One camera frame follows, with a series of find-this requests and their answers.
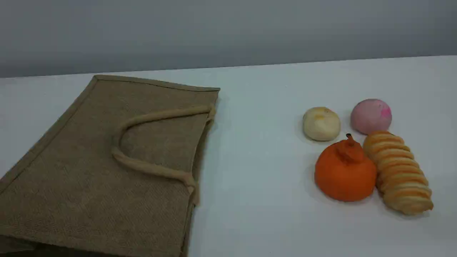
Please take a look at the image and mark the cream round bun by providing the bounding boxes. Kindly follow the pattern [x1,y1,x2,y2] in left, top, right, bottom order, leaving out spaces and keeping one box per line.
[302,106,341,142]

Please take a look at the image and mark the golden spiral bread roll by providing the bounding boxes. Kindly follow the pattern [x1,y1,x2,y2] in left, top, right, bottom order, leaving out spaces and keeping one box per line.
[363,131,434,216]

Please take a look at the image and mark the pink round bun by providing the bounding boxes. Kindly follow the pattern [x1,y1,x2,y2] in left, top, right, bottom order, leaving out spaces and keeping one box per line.
[350,99,392,135]

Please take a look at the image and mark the brown jute bag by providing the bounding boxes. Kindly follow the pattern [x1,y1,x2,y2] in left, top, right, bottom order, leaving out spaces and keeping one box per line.
[0,74,221,257]

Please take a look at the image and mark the orange toy fruit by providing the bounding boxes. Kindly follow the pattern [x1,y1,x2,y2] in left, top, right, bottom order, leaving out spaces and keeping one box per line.
[314,133,377,202]

